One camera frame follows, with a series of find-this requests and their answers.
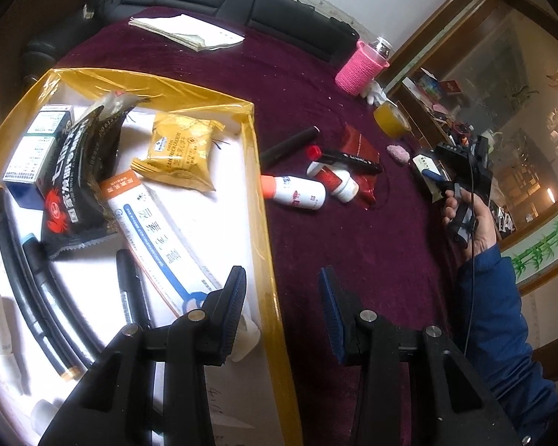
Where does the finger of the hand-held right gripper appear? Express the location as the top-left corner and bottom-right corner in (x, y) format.
(421, 169), (454, 203)

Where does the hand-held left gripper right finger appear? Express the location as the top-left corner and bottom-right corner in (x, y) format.
(318, 266), (524, 446)

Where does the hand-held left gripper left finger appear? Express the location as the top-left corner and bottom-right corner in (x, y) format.
(37, 265), (248, 446)

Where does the small beige box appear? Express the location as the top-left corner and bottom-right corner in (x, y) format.
(411, 152), (442, 175)

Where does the yellow-taped cardboard box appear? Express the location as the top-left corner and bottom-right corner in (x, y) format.
(0, 67), (305, 446)

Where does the black marker pen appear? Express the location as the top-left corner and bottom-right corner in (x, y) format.
(115, 249), (152, 330)

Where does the long white toothpaste box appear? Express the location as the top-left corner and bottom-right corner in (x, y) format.
(99, 173), (224, 319)

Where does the yellow snack packet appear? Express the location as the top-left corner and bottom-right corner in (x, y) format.
(130, 112), (226, 192)

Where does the long black tube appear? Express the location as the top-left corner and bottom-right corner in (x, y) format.
(0, 188), (82, 379)

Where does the person's right forearm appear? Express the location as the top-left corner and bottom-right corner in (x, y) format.
(453, 240), (558, 444)

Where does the person's right hand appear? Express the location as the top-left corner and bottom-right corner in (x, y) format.
(441, 190), (499, 261)

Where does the maroon tablecloth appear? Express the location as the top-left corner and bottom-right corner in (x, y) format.
(56, 7), (494, 446)

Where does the yellow tape roll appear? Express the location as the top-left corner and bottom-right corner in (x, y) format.
(373, 101), (412, 140)

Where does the black marker red cap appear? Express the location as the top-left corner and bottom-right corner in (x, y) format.
(307, 145), (383, 174)

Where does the red foil packet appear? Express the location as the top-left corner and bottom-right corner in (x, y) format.
(341, 123), (382, 207)

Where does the blue printed box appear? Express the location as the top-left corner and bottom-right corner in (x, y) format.
(416, 74), (440, 96)

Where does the wooden glass cabinet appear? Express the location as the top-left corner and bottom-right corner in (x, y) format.
(391, 0), (558, 289)

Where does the white bottle red label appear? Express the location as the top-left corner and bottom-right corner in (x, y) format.
(307, 162), (360, 203)

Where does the small white figurine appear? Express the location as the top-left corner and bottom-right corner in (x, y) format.
(360, 81), (389, 105)

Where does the white bottle orange cap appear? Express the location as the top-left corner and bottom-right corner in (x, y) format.
(260, 174), (327, 211)

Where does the pink knitted cup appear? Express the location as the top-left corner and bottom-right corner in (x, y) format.
(335, 37), (394, 96)

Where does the black marker white end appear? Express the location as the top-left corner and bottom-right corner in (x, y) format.
(259, 126), (319, 170)

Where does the black snack packet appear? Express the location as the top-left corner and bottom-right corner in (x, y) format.
(36, 92), (140, 261)

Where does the blue white medicine box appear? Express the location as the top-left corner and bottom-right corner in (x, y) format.
(2, 134), (70, 210)

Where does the teal white medicine box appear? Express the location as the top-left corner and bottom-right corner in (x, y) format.
(27, 104), (75, 140)

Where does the stack of white papers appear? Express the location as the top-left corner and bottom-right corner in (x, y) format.
(129, 14), (246, 52)

